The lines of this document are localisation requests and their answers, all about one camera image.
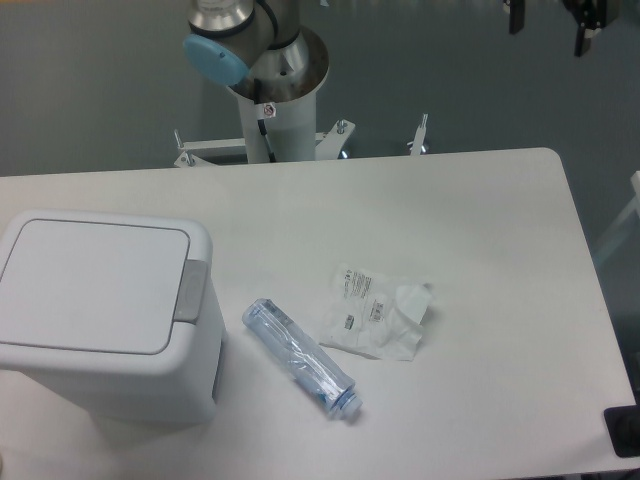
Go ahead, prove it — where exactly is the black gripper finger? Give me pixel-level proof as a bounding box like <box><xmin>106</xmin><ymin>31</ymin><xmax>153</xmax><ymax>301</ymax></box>
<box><xmin>502</xmin><ymin>0</ymin><xmax>526</xmax><ymax>34</ymax></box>
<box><xmin>574</xmin><ymin>22</ymin><xmax>602</xmax><ymax>57</ymax></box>

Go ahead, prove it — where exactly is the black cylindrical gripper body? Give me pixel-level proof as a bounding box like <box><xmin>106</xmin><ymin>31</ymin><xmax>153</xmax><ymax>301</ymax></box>
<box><xmin>562</xmin><ymin>0</ymin><xmax>620</xmax><ymax>28</ymax></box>

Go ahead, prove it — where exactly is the white push-button trash can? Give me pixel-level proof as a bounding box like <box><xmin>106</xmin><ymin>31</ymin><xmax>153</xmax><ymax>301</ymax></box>
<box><xmin>1</xmin><ymin>209</ymin><xmax>226</xmax><ymax>424</ymax></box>

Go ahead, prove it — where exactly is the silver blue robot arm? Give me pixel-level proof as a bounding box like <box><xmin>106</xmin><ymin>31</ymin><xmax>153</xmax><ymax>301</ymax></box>
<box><xmin>183</xmin><ymin>1</ymin><xmax>329</xmax><ymax>104</ymax></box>

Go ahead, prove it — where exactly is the crumpled clear plastic bag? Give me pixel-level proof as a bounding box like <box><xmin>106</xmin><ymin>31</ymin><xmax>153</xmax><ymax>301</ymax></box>
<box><xmin>319</xmin><ymin>263</ymin><xmax>433</xmax><ymax>361</ymax></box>

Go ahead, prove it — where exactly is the black device at table edge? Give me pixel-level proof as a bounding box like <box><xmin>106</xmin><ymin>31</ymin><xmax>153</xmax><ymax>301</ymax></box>
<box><xmin>604</xmin><ymin>405</ymin><xmax>639</xmax><ymax>458</ymax></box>

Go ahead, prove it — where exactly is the clear crushed plastic bottle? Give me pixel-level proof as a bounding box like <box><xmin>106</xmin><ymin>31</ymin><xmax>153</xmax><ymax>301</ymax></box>
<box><xmin>242</xmin><ymin>299</ymin><xmax>363</xmax><ymax>421</ymax></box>

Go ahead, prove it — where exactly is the white frame at right edge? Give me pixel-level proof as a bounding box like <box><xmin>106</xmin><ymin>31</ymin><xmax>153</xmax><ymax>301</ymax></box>
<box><xmin>592</xmin><ymin>171</ymin><xmax>639</xmax><ymax>267</ymax></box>

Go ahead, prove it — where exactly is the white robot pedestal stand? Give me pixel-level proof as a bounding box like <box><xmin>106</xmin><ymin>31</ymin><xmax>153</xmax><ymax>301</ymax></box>
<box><xmin>172</xmin><ymin>92</ymin><xmax>431</xmax><ymax>169</ymax></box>

